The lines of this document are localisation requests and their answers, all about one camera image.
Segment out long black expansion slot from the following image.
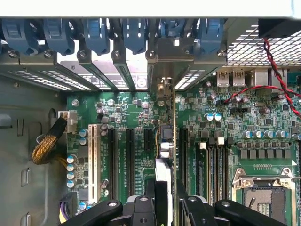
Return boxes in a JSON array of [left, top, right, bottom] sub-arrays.
[[126, 128, 136, 197], [108, 127, 118, 201], [180, 127, 189, 189]]

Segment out black RAM slot white latches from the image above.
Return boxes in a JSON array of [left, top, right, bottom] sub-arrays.
[[216, 137, 226, 201]]

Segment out CPU socket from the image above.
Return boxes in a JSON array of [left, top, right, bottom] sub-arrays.
[[231, 166, 298, 226]]

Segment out white expansion slot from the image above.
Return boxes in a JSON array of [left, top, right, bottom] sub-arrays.
[[88, 123, 98, 204]]

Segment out short black expansion slot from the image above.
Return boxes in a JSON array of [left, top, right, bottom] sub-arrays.
[[143, 128, 152, 151]]

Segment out green motherboard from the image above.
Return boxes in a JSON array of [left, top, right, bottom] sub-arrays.
[[65, 68, 301, 226]]

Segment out white power connector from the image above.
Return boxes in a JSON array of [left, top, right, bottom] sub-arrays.
[[58, 110, 78, 134]]

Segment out silver USB port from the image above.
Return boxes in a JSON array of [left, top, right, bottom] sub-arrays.
[[232, 70, 246, 87], [216, 70, 230, 87]]

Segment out silver network port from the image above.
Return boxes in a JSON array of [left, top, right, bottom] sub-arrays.
[[250, 69, 269, 88]]

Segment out grey metal PC case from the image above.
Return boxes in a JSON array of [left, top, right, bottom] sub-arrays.
[[0, 16, 301, 226]]

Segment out purple yellow wires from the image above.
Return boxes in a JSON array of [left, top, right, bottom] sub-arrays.
[[58, 193, 78, 224]]

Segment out yellow black braided wire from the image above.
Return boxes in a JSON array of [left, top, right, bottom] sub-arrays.
[[30, 117, 69, 165]]

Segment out red black twisted wire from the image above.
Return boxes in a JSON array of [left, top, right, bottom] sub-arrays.
[[223, 37, 301, 118]]

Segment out black intrusion switch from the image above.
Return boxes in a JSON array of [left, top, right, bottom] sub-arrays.
[[258, 18, 301, 38]]

